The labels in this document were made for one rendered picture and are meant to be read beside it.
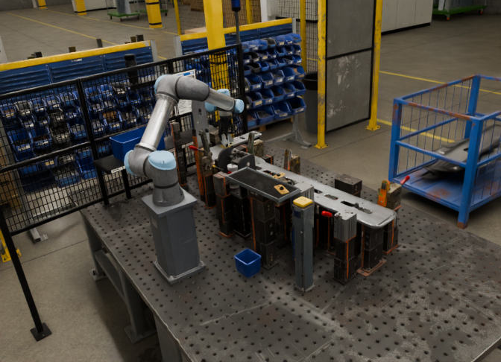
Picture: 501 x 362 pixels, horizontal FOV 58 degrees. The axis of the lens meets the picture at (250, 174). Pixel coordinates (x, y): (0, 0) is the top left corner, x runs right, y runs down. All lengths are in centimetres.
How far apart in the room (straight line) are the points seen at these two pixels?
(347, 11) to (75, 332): 418
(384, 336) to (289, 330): 38
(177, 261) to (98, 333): 112
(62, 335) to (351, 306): 196
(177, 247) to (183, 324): 37
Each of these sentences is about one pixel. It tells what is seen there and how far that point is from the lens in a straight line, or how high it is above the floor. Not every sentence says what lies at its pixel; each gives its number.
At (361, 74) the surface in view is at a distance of 581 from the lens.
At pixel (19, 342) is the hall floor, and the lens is 342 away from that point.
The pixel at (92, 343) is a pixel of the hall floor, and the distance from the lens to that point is 319.
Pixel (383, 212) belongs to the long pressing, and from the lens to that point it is 220.
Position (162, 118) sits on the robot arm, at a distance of 224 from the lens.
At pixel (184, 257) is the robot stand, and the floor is 81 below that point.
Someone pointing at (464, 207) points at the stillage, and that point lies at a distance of 401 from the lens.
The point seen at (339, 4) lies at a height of 160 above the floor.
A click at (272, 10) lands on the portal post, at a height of 141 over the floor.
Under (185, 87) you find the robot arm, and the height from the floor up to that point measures 158.
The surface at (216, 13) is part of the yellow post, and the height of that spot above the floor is 179.
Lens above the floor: 210
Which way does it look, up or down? 25 degrees down
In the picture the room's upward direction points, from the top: 4 degrees counter-clockwise
